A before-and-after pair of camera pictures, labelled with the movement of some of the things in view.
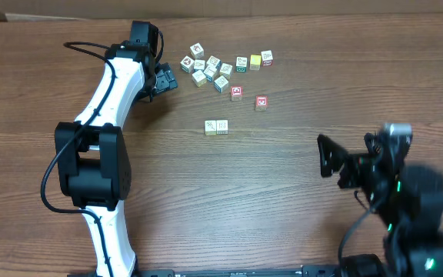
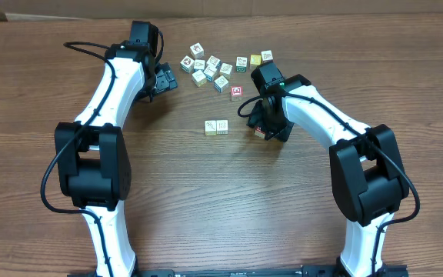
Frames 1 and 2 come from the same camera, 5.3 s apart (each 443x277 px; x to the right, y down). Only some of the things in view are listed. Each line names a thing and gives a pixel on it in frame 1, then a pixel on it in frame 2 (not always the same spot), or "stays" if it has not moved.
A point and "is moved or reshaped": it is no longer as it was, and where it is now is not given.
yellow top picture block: x=222 y=127 stays
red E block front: x=261 y=103 is moved or reshaped
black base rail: x=306 y=271 stays
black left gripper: x=165 y=77 stays
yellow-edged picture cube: x=210 y=127 stays
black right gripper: x=356 y=166 → x=258 y=120
